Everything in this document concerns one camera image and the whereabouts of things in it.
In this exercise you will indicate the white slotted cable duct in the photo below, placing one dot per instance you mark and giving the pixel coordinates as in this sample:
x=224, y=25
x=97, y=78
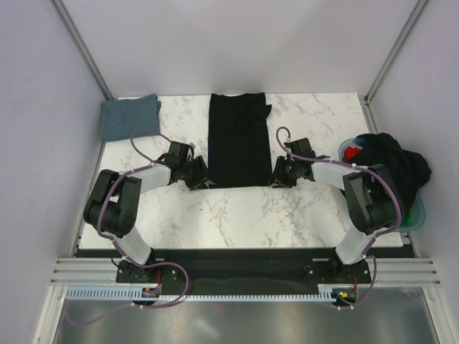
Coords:
x=144, y=294

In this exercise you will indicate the green garment in basket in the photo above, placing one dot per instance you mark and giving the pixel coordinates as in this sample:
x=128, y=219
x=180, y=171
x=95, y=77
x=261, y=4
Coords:
x=411, y=219

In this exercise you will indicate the red garment in basket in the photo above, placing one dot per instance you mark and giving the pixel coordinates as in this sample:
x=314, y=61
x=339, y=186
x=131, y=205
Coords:
x=349, y=153

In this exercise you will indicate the right aluminium corner post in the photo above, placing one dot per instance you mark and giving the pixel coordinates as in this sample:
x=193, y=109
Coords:
x=407, y=28

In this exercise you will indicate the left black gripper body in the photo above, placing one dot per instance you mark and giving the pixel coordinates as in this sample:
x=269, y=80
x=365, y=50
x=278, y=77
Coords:
x=193, y=173

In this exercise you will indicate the aluminium corner post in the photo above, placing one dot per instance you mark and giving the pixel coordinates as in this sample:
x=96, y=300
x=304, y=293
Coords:
x=407, y=28
x=75, y=35

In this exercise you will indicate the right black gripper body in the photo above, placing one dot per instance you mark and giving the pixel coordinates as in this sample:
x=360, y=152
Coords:
x=287, y=173

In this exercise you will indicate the pile of black garments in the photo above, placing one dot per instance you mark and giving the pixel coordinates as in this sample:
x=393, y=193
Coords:
x=408, y=170

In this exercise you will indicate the black t shirt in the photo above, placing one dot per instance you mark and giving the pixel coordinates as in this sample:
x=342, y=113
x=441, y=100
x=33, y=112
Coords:
x=238, y=140

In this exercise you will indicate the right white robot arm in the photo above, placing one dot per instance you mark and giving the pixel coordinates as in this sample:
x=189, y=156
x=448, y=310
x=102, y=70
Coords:
x=374, y=205

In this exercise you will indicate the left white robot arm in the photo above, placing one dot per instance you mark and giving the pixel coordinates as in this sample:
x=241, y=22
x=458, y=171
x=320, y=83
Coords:
x=112, y=206

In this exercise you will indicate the left aluminium corner post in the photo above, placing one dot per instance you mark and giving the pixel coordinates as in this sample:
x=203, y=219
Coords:
x=75, y=35

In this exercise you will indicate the aluminium frame rail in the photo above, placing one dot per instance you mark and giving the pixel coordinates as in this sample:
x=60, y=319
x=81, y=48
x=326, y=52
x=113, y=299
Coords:
x=391, y=272

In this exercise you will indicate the folded blue-grey t shirt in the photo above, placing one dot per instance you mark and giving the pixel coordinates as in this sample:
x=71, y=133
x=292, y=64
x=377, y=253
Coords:
x=123, y=118

